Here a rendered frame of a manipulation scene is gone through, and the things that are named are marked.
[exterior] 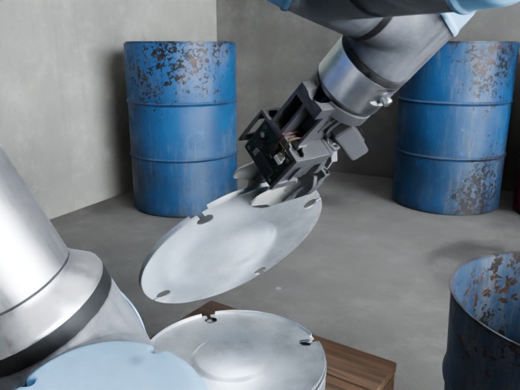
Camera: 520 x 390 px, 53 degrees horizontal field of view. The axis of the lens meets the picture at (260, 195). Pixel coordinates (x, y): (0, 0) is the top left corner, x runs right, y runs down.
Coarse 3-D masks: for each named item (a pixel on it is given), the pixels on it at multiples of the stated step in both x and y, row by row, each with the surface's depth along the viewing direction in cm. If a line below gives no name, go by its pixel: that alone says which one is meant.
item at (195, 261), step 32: (256, 192) 66; (192, 224) 65; (224, 224) 69; (256, 224) 75; (288, 224) 79; (160, 256) 68; (192, 256) 72; (224, 256) 78; (256, 256) 82; (160, 288) 75; (192, 288) 80; (224, 288) 87
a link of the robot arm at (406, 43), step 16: (400, 16) 42; (416, 16) 42; (432, 16) 42; (448, 16) 42; (464, 16) 43; (384, 32) 43; (400, 32) 43; (416, 32) 43; (432, 32) 44; (448, 32) 44; (352, 48) 47; (368, 48) 46; (384, 48) 45; (400, 48) 45; (416, 48) 45; (432, 48) 45; (368, 64) 47; (384, 64) 46; (400, 64) 46; (416, 64) 46; (384, 80) 47; (400, 80) 48
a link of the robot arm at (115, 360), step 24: (72, 360) 31; (96, 360) 31; (120, 360) 31; (144, 360) 31; (168, 360) 31; (48, 384) 29; (72, 384) 29; (96, 384) 29; (120, 384) 29; (144, 384) 29; (168, 384) 29; (192, 384) 30
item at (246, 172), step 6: (252, 162) 62; (240, 168) 62; (246, 168) 63; (252, 168) 63; (234, 174) 62; (240, 174) 63; (246, 174) 64; (252, 174) 65; (258, 174) 66; (252, 180) 67; (258, 180) 66; (264, 180) 66
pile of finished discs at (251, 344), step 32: (192, 320) 94; (224, 320) 94; (256, 320) 94; (288, 320) 93; (192, 352) 84; (224, 352) 83; (256, 352) 83; (288, 352) 84; (320, 352) 84; (224, 384) 76; (256, 384) 76; (288, 384) 76; (320, 384) 77
